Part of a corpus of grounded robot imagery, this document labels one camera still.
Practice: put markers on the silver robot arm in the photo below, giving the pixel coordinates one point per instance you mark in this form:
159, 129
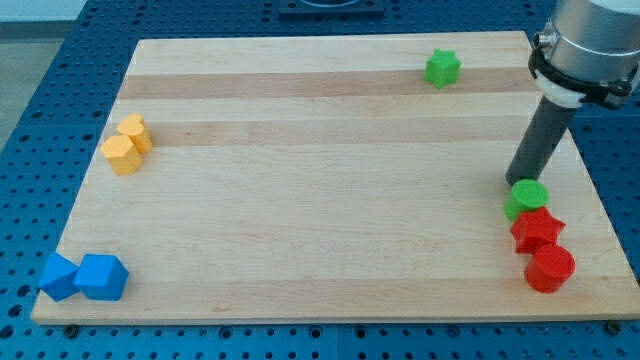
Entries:
588, 52

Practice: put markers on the green star block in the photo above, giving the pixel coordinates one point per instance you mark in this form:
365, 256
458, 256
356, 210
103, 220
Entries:
442, 68

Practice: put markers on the red star block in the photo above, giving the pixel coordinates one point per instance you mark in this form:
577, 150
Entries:
534, 229

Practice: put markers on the wooden board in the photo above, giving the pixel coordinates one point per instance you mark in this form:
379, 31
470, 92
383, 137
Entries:
322, 180

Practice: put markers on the yellow heart block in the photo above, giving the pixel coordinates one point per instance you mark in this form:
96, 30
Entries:
135, 128

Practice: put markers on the yellow hexagon block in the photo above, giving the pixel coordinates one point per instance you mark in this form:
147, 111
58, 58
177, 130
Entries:
121, 154

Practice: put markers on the green cylinder block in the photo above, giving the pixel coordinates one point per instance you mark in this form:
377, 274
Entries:
526, 195

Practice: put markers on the blue pentagon block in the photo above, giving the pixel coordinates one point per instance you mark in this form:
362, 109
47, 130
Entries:
101, 277

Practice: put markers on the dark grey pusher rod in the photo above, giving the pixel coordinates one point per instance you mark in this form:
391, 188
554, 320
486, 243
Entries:
546, 128

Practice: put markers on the red cylinder block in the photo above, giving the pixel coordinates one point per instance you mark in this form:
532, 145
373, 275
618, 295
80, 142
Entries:
549, 268

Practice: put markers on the blue cube block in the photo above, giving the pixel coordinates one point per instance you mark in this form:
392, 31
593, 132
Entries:
57, 279

